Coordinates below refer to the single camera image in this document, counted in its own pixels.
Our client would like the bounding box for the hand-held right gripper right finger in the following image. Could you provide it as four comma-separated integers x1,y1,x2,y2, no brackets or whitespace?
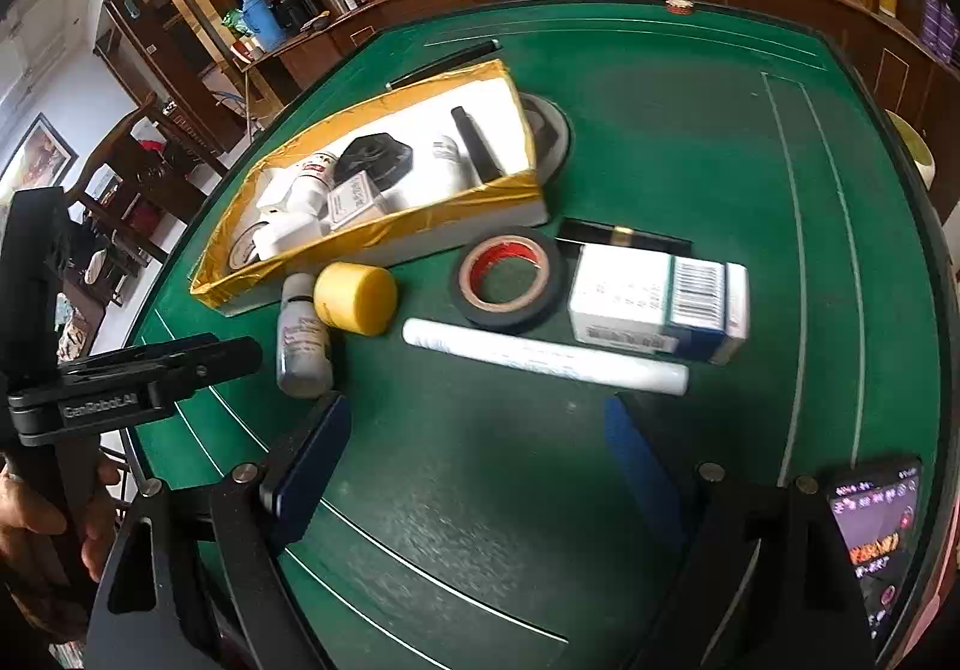
604,392,878,670

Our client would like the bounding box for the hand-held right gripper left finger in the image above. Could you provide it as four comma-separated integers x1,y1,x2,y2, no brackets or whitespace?
86,392,352,670

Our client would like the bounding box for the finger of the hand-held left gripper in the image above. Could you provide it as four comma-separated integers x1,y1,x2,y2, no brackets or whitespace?
160,368,261,411
58,332,265,387

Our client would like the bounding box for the grey plastic bottle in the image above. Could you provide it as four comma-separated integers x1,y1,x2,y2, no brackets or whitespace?
275,272,335,400

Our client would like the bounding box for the brown tape roll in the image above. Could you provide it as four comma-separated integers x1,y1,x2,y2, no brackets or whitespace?
228,220,265,271

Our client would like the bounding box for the small white box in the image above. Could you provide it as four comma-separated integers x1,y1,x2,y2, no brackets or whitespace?
255,212,317,260

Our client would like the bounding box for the grey playing card box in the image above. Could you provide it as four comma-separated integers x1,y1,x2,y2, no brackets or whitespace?
322,173,392,238

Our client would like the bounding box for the gold-lined white foam box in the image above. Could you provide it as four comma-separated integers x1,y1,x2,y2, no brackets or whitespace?
190,59,552,316

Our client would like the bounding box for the black stick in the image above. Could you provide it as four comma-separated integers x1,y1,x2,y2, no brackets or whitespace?
450,106,504,188

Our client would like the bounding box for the person's left hand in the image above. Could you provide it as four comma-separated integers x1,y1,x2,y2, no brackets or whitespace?
0,456,122,585

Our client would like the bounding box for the patterned sofa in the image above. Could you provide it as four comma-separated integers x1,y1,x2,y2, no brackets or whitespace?
56,295,95,360

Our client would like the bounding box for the white tube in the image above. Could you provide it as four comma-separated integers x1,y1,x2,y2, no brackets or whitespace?
401,317,690,399

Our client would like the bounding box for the wooden chair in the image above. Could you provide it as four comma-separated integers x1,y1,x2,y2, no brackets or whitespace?
66,90,250,268

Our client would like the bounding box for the white and blue carton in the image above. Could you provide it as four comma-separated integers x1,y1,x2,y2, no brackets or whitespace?
567,242,752,366

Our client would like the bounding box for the yellow cylinder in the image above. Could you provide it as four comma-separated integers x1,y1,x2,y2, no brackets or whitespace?
313,261,399,339

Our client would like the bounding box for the black tape roll red core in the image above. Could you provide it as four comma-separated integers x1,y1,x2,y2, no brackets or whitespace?
450,227,569,335

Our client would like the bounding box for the smartphone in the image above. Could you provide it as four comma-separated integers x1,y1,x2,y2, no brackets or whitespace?
825,457,925,642

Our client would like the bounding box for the black pen gold band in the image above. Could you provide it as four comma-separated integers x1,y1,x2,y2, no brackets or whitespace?
559,218,692,253

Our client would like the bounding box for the black hexagonal object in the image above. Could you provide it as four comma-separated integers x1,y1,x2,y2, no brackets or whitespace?
334,131,415,193

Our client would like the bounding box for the blue thermos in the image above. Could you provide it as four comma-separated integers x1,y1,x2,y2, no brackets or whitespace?
239,0,286,53

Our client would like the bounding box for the black round dish behind tray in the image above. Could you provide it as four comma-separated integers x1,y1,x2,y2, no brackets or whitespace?
519,92,572,189

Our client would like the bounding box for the thin black pen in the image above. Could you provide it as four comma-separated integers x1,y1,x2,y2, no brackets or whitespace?
385,39,501,91

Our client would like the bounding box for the pale yellow cup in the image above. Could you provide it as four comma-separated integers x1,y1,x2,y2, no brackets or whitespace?
885,110,940,193

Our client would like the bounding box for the framed wall painting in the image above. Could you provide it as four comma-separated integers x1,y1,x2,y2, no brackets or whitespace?
0,113,80,193

